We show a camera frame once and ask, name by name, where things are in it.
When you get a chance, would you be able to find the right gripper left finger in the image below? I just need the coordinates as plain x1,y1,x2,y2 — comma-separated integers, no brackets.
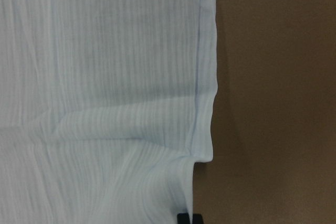
176,212,191,224

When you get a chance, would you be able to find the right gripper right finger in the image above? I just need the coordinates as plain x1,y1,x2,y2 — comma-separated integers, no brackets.
193,214,204,224

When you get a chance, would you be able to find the light blue button-up shirt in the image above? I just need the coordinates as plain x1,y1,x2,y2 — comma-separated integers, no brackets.
1,0,217,223

